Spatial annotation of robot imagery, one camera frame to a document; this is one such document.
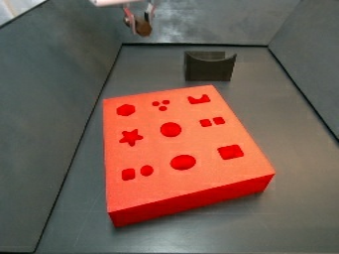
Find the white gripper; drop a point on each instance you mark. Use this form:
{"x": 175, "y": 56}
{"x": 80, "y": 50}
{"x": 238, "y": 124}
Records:
{"x": 128, "y": 15}

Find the brown hexagonal wooden peg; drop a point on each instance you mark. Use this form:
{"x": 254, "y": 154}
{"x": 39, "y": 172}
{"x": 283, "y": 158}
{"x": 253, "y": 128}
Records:
{"x": 143, "y": 28}

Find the dark grey curved holder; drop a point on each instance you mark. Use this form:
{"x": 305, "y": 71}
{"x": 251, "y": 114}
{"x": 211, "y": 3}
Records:
{"x": 209, "y": 66}

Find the red foam shape-sorting block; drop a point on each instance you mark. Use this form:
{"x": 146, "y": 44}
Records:
{"x": 178, "y": 152}

